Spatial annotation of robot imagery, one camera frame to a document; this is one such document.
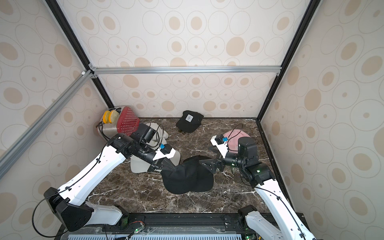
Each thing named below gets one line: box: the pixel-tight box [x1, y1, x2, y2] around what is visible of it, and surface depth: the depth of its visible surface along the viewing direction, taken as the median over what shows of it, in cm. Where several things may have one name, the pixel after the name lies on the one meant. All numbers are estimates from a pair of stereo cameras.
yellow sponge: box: [102, 110, 120, 124], surface depth 96 cm
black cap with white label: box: [176, 110, 204, 133], surface depth 116 cm
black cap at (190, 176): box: [160, 155, 214, 195], surface depth 65 cm
